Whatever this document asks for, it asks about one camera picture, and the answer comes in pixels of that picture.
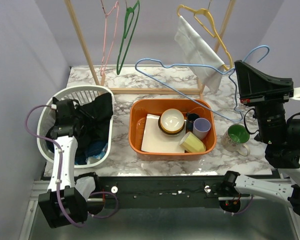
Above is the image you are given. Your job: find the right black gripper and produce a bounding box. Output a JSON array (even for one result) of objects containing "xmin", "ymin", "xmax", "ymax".
[{"xmin": 233, "ymin": 59, "xmax": 292, "ymax": 144}]

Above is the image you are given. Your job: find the light blue hanger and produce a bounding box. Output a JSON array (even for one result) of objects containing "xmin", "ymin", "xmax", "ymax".
[{"xmin": 134, "ymin": 45, "xmax": 270, "ymax": 123}]

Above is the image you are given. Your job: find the green hanger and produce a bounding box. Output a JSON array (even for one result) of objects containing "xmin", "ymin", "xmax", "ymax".
[{"xmin": 116, "ymin": 0, "xmax": 141, "ymax": 75}]

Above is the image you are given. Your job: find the pink wire hanger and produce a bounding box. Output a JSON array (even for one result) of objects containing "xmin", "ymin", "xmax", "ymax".
[{"xmin": 100, "ymin": 0, "xmax": 120, "ymax": 76}]

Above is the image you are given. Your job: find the black garment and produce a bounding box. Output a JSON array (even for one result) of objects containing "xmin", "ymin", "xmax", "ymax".
[{"xmin": 45, "ymin": 92, "xmax": 113, "ymax": 141}]

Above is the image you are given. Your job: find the floral blue skirt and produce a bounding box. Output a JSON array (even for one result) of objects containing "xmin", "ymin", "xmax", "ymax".
[{"xmin": 86, "ymin": 141, "xmax": 108, "ymax": 165}]

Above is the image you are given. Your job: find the dark blue denim skirt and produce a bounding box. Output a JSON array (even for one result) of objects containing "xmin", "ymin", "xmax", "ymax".
[{"xmin": 74, "ymin": 130, "xmax": 108, "ymax": 166}]

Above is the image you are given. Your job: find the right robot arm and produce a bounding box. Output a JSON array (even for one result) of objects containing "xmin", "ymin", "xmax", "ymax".
[{"xmin": 215, "ymin": 60, "xmax": 300, "ymax": 216}]

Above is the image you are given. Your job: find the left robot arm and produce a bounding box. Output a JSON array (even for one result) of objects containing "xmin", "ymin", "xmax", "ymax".
[{"xmin": 38, "ymin": 99, "xmax": 101, "ymax": 228}]

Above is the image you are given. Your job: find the yellow hanger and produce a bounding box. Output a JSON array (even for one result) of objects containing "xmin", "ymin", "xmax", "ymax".
[{"xmin": 176, "ymin": 4, "xmax": 234, "ymax": 71}]

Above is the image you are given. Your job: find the white floral mug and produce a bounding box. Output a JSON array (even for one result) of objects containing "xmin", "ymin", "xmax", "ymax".
[{"xmin": 221, "ymin": 129, "xmax": 251, "ymax": 157}]

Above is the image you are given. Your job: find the grey white garment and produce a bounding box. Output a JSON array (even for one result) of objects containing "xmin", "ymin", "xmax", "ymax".
[{"xmin": 174, "ymin": 16, "xmax": 225, "ymax": 94}]

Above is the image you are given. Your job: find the lavender cup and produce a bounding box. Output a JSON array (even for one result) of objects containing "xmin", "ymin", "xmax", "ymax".
[{"xmin": 192, "ymin": 117, "xmax": 211, "ymax": 140}]

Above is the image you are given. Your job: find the black cup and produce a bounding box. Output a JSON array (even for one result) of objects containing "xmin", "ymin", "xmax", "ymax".
[{"xmin": 185, "ymin": 112, "xmax": 200, "ymax": 132}]

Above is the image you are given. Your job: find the yellow cup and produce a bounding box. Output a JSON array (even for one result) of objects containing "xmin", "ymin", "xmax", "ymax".
[{"xmin": 179, "ymin": 131, "xmax": 206, "ymax": 153}]

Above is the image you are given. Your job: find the white bowl with dark rim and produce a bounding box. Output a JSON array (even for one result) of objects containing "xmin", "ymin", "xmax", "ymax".
[{"xmin": 158, "ymin": 108, "xmax": 185, "ymax": 136}]

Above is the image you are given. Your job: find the white square plate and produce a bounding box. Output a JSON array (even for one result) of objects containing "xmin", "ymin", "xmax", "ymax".
[{"xmin": 141, "ymin": 114, "xmax": 186, "ymax": 154}]

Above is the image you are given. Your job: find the orange plastic tub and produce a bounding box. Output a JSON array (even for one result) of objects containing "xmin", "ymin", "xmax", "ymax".
[{"xmin": 128, "ymin": 98, "xmax": 217, "ymax": 161}]

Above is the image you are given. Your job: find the wooden clothes rack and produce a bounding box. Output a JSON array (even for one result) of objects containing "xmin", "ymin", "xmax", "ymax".
[{"xmin": 64, "ymin": 0, "xmax": 236, "ymax": 96}]

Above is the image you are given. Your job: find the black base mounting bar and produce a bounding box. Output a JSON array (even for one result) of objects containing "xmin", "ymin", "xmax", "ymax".
[{"xmin": 96, "ymin": 175, "xmax": 238, "ymax": 210}]

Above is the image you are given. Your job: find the white laundry basket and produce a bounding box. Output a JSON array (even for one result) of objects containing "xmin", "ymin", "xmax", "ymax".
[{"xmin": 37, "ymin": 85, "xmax": 115, "ymax": 169}]

